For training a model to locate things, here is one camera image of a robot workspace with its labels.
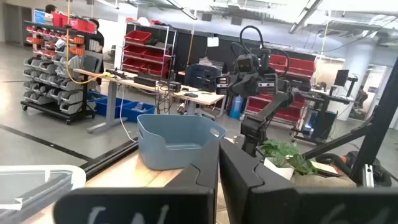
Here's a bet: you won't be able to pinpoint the blue plastic bin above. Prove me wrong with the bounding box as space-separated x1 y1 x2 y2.
137 113 228 171

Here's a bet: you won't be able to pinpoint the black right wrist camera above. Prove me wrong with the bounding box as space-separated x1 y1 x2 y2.
235 54 256 75

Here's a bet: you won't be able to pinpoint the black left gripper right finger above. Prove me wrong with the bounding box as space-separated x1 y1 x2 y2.
219 138 398 224

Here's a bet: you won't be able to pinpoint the rack of grey bins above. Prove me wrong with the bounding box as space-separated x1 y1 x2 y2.
20 20 98 126

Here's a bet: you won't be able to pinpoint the black diagonal frame brace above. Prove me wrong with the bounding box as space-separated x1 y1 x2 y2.
302 123 374 160

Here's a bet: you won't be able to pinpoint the wire shelf with red bins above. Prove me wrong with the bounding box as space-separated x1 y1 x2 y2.
120 21 178 79

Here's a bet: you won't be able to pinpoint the dark chair with cloth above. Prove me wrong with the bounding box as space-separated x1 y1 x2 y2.
184 57 224 93

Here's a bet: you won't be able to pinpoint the red bins on rack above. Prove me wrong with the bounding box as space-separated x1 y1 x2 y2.
52 12 97 34

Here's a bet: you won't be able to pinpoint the blue floor bin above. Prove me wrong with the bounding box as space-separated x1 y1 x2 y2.
86 91 126 118
119 100 156 123

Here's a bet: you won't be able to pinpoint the orange and black vacuum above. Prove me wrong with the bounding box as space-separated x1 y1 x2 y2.
315 151 393 187

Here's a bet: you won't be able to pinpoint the black frame post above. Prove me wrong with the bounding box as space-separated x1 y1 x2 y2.
348 58 398 188

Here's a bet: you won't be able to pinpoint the black box on desk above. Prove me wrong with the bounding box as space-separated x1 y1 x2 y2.
133 75 158 88

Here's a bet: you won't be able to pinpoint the long ceiling light fixture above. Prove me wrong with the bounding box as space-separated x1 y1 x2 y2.
288 0 323 35

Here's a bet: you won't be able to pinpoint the black table frame rail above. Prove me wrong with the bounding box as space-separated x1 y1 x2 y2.
79 136 139 180

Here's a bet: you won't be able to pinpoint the blue screen monitor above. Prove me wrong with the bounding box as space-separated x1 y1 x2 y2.
33 9 47 26

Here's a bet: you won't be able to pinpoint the wooden top desk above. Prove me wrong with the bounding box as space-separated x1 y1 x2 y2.
73 68 227 134

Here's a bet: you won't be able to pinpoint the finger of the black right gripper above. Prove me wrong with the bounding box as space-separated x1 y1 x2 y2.
215 75 230 95
257 79 278 95

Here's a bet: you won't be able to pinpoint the clear container with white lid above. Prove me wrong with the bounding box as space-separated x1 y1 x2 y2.
0 164 86 224

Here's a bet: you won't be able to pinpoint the blue water jug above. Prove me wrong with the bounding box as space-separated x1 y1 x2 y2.
229 95 244 120

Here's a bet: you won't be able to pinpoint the white cable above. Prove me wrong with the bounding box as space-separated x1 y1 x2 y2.
118 83 138 144

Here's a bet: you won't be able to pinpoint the green potted plant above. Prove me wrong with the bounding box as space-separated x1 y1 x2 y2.
260 139 317 175

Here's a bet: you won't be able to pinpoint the white plant pot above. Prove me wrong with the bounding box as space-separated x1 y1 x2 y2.
263 157 295 181

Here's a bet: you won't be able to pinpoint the shelf of red bins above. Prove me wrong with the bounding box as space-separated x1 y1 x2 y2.
244 54 317 124

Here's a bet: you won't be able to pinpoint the yellow hanging cable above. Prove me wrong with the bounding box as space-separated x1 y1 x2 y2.
64 0 112 85

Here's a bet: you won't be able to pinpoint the black computer monitor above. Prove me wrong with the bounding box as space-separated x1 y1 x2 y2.
333 68 350 88

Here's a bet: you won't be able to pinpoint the black desk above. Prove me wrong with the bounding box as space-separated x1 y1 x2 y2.
291 88 356 146

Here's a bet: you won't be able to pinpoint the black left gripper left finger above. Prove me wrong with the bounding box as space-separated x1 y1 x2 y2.
52 136 219 224

